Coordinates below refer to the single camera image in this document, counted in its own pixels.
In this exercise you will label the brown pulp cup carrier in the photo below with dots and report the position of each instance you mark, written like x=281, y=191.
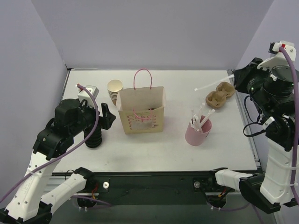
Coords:
x=217, y=98

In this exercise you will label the cakes paper gift bag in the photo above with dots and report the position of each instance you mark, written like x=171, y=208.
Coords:
x=133, y=104

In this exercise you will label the pink cup holding straws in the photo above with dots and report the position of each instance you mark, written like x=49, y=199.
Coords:
x=196, y=138

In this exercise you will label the stack of brown paper cups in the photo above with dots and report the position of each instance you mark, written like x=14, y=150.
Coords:
x=113, y=88

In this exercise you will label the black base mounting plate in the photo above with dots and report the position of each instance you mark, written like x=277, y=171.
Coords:
x=157, y=188

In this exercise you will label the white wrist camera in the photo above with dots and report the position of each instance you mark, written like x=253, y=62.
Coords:
x=277, y=58
x=87, y=95

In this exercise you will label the single white straw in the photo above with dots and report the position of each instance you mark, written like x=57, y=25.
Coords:
x=211, y=84

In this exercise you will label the stack of black lids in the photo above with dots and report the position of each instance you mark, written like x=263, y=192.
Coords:
x=95, y=139

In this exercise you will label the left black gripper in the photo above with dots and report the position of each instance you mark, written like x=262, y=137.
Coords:
x=103, y=115

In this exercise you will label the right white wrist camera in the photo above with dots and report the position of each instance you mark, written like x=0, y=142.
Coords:
x=277, y=58

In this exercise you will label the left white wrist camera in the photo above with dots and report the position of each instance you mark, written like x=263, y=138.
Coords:
x=87, y=95

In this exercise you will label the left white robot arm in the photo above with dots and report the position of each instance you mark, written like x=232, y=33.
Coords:
x=74, y=184

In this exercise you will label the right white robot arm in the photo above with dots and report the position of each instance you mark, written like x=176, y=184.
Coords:
x=272, y=189

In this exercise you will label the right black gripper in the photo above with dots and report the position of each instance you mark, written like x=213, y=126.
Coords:
x=239, y=76

